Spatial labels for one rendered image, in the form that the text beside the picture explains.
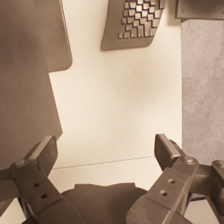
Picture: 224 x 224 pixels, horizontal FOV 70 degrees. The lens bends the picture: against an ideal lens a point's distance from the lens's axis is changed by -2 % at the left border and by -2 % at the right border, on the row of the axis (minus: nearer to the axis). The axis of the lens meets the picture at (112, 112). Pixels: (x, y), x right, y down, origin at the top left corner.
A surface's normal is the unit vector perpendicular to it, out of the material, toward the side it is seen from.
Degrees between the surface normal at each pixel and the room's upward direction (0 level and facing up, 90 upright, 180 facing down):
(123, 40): 5
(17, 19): 86
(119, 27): 5
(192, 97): 0
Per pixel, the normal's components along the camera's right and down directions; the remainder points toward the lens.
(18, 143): 0.99, -0.11
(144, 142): 0.03, 0.30
